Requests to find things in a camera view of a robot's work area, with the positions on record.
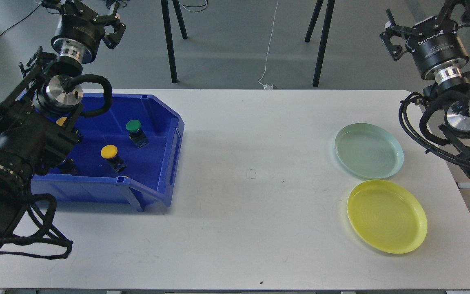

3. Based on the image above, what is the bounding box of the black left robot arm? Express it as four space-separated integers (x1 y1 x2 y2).
0 0 126 259

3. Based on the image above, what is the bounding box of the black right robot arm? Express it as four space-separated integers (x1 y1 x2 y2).
380 0 470 179

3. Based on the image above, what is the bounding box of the yellow push button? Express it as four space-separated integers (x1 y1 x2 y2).
100 145 127 173
56 117 68 127

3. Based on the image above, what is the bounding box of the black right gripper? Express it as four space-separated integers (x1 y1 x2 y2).
379 0 470 80

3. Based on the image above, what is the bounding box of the black tripod leg left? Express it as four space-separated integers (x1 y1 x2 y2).
160 0 188 84

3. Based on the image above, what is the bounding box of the light green plate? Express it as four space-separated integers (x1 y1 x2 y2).
333 123 405 179

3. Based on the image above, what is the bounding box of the blue plastic storage bin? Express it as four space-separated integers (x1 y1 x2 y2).
0 91 185 211

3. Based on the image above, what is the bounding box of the yellow plate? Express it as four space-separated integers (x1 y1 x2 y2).
346 179 428 254

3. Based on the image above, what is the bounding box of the white cable on floor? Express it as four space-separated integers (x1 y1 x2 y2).
258 0 280 89

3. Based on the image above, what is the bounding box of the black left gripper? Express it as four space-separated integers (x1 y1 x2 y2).
41 0 126 64

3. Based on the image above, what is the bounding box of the black cable on floor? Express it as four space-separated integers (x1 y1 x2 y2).
0 0 62 66

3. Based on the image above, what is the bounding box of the green push button in bin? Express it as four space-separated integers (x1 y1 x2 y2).
125 119 149 148

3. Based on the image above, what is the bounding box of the black tripod leg right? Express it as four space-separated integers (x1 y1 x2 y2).
304 0 336 87

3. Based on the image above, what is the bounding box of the black tripod leg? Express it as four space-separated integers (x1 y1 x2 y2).
304 0 336 87
160 0 188 84

